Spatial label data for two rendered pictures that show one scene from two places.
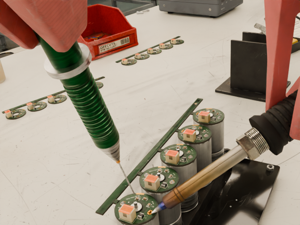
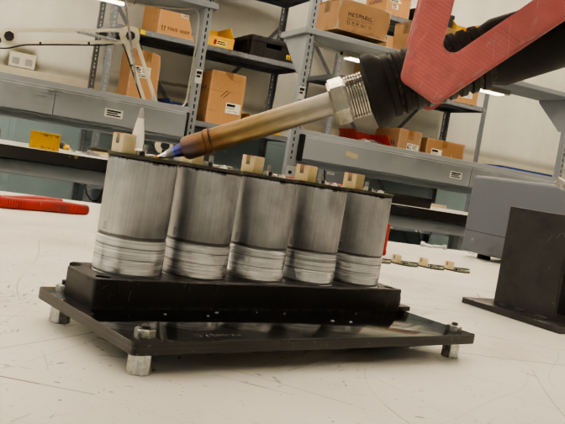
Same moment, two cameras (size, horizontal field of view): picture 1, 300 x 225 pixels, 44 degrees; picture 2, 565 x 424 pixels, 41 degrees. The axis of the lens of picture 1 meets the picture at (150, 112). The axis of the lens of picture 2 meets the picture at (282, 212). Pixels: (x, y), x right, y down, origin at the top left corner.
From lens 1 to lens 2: 0.20 m
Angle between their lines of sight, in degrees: 31
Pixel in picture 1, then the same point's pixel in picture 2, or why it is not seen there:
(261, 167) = (439, 325)
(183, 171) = (259, 189)
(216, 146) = (359, 241)
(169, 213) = (200, 218)
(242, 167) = (404, 317)
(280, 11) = not seen: outside the picture
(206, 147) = (326, 202)
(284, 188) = (465, 367)
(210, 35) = not seen: hidden behind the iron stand
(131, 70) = not seen: hidden behind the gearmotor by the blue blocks
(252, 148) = (338, 87)
